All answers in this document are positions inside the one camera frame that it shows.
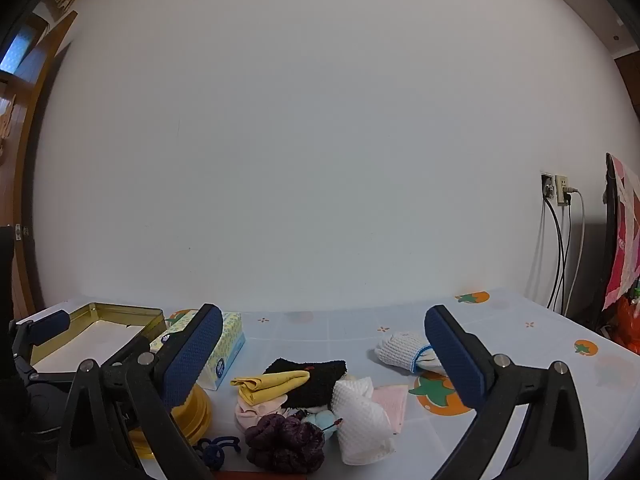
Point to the pale pink cloth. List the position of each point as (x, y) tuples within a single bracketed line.
[(250, 412)]

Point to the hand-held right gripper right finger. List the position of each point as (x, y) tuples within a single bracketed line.
[(455, 360)]

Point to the wall socket black plug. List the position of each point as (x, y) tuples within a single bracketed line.
[(547, 187)]

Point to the gold rectangular tin box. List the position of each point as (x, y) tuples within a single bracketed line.
[(100, 330)]

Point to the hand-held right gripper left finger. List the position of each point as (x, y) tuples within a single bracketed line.
[(195, 355)]

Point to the white waffle cloth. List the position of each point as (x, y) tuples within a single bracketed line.
[(360, 425)]

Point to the brown wooden door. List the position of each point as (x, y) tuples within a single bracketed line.
[(25, 160)]

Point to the window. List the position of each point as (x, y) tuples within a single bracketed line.
[(15, 50)]

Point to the metal door strike plate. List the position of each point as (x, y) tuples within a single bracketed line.
[(20, 231)]

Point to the persimmon print tablecloth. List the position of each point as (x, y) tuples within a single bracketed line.
[(325, 330)]

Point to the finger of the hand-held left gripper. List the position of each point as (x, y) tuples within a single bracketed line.
[(47, 327), (127, 350)]

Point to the dotted tissue box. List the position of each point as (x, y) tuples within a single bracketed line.
[(227, 350)]

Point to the orange bag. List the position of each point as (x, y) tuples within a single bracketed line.
[(629, 325)]

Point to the light blue plush charm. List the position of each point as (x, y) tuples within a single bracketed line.
[(320, 417)]

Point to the wall socket white plug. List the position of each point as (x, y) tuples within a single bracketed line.
[(562, 190)]

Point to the wooden door ornament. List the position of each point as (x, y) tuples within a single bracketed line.
[(5, 120)]

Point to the white knit glove blue band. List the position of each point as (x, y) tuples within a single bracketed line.
[(400, 352)]

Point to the black fuzzy cloth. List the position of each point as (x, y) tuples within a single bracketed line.
[(320, 380)]

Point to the yellow cloth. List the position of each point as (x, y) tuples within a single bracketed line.
[(265, 385)]

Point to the purple scrunchie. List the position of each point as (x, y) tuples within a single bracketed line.
[(285, 442)]

